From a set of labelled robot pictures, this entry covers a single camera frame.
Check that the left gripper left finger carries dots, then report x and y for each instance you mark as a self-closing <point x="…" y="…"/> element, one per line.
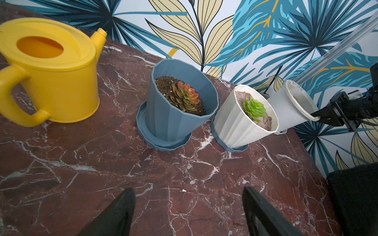
<point x="116" y="219"/>

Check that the blue pot red succulent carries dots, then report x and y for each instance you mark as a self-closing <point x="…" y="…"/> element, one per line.
<point x="180" y="99"/>

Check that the white ribbed pot green succulent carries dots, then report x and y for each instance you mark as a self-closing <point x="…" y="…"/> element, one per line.
<point x="233" y="129"/>

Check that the yellow watering can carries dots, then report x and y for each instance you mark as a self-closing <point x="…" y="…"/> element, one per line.
<point x="51" y="73"/>

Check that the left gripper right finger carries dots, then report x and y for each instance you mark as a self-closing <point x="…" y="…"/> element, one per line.
<point x="262" y="218"/>

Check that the large white round pot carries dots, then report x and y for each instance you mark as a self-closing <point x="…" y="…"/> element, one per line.
<point x="293" y="106"/>

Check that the right metal frame post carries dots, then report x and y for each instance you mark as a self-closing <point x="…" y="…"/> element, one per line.
<point x="359" y="33"/>

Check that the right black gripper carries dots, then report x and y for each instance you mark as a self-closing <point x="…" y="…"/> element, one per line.
<point x="342" y="110"/>

